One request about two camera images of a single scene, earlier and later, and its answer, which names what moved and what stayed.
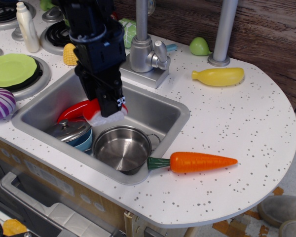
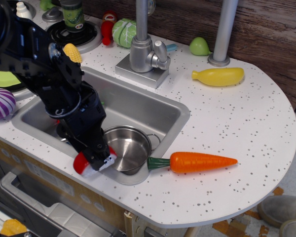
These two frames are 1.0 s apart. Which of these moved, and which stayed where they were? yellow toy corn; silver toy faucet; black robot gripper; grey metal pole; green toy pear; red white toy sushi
Moved: black robot gripper; red white toy sushi
Stayed: grey metal pole; silver toy faucet; green toy pear; yellow toy corn
